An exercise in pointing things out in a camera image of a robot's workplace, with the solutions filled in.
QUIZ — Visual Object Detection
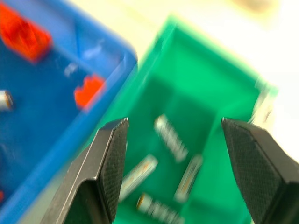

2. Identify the small red plastic block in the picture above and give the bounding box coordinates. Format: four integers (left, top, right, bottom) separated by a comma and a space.
73, 73, 106, 111

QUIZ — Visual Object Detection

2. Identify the green plastic bin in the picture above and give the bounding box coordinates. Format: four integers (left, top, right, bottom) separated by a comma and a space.
80, 14, 278, 224

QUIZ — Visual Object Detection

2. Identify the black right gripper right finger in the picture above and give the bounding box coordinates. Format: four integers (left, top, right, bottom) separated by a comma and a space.
221, 117, 299, 224

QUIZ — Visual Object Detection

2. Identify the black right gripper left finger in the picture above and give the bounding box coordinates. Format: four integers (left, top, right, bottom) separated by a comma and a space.
40, 117, 129, 224

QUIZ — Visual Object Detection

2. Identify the blue plastic bin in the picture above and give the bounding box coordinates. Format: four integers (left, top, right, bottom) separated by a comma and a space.
0, 0, 138, 212

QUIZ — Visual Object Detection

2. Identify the white AA battery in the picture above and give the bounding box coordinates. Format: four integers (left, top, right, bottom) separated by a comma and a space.
174, 154, 203, 203
0, 90, 14, 112
118, 154, 159, 203
136, 192, 185, 224
154, 113, 189, 163

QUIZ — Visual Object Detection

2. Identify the large red plastic block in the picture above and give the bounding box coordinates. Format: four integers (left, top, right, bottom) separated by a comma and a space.
0, 2, 53, 64

